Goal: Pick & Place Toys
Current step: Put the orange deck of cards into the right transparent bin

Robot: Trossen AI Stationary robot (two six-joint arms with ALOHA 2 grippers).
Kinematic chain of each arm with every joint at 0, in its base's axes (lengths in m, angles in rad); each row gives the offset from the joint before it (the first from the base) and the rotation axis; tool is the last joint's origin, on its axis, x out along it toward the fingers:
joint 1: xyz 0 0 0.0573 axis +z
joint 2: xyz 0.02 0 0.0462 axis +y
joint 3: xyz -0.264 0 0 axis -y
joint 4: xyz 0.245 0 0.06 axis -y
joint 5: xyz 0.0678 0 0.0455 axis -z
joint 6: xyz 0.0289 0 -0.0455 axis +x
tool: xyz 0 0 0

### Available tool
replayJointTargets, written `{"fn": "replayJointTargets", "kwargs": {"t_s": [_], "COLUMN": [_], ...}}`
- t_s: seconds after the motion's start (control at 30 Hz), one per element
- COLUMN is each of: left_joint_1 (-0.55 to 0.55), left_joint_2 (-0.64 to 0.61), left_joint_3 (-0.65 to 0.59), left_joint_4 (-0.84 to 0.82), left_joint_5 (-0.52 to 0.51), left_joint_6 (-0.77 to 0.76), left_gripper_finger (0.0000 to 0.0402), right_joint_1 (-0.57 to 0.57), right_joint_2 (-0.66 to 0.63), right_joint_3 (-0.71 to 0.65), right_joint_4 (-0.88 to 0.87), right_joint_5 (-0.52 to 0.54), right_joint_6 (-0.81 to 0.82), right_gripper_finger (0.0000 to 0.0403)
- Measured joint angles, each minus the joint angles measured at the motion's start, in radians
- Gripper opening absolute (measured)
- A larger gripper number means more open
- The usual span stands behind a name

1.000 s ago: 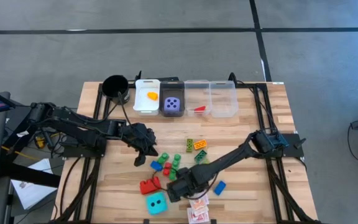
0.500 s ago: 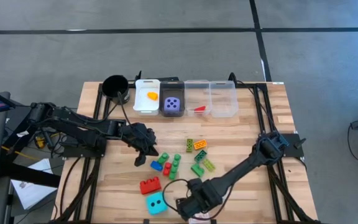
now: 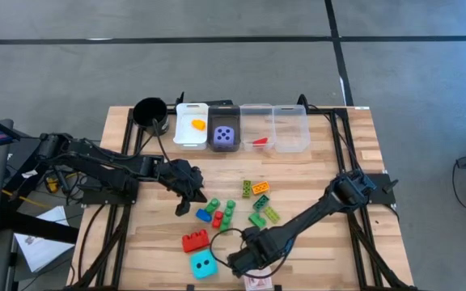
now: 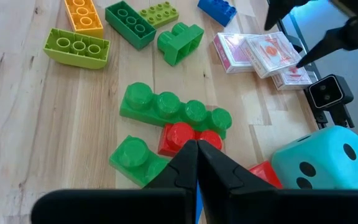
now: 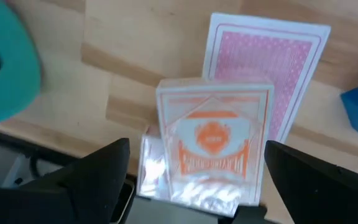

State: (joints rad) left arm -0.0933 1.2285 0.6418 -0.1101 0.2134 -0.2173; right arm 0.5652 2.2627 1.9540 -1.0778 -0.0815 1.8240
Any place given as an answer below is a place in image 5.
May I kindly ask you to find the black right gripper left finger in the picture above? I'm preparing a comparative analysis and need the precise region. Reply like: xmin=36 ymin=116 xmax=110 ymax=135
xmin=0 ymin=138 xmax=131 ymax=224

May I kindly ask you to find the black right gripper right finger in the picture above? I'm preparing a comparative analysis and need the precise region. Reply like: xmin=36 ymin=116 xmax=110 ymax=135
xmin=264 ymin=139 xmax=358 ymax=224

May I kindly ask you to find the teal foam die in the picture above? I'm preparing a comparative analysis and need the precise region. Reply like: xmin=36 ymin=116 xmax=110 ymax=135
xmin=0 ymin=0 xmax=42 ymax=130

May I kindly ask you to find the orange playing card deck box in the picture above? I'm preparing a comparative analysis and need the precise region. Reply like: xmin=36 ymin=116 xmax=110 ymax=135
xmin=156 ymin=77 xmax=275 ymax=207

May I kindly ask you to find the red playing card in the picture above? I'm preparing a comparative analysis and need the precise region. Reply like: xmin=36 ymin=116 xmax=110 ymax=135
xmin=136 ymin=133 xmax=244 ymax=218

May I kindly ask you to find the pink-backed playing card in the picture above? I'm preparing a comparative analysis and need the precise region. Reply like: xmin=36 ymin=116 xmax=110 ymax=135
xmin=201 ymin=12 xmax=332 ymax=144

